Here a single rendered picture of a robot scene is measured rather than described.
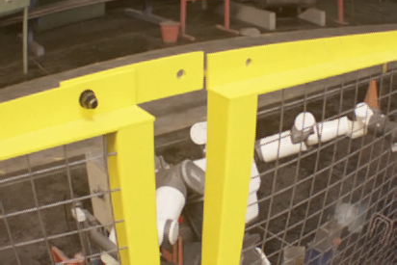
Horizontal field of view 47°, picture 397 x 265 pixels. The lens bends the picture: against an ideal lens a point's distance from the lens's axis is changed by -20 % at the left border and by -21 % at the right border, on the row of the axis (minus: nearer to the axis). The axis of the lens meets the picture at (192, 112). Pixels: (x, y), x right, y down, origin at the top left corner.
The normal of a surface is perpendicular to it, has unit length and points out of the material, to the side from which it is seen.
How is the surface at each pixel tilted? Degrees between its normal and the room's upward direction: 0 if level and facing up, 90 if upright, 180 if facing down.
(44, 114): 90
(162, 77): 90
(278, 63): 90
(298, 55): 90
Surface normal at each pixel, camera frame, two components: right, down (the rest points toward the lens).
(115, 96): 0.58, 0.32
